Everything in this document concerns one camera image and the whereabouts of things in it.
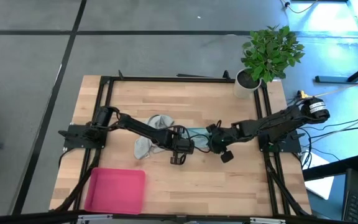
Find yellow extension cable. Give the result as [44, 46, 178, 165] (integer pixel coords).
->
[306, 75, 358, 99]

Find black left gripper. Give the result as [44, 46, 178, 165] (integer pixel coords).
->
[165, 124, 196, 166]

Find green leafy potted plant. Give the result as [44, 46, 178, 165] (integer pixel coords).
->
[240, 24, 306, 84]

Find grey waffle microfiber towel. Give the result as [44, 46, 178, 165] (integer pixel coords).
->
[133, 114, 175, 161]

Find white plant pot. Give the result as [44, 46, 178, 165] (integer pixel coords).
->
[232, 67, 263, 100]

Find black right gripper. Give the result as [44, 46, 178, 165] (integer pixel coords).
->
[206, 123, 235, 164]

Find pink plastic basket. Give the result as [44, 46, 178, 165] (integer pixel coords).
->
[83, 167, 147, 215]

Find black aluminium table frame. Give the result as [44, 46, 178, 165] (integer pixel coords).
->
[48, 69, 313, 218]

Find black floor plug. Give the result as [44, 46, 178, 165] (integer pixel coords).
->
[279, 0, 320, 15]

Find black overhead camera rail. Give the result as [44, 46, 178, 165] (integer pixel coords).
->
[0, 208, 358, 224]

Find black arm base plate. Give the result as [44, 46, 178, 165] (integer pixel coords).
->
[57, 123, 109, 151]
[257, 129, 303, 154]

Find black standing desk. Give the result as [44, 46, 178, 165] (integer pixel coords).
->
[314, 57, 358, 85]

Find light blue microfiber towel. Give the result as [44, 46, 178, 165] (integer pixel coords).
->
[185, 126, 213, 150]

